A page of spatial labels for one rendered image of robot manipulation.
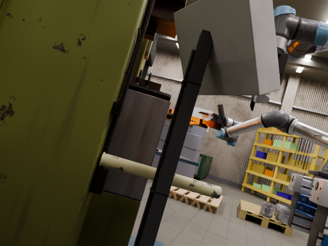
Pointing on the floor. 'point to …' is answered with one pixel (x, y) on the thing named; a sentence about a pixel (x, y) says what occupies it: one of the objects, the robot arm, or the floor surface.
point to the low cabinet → (203, 167)
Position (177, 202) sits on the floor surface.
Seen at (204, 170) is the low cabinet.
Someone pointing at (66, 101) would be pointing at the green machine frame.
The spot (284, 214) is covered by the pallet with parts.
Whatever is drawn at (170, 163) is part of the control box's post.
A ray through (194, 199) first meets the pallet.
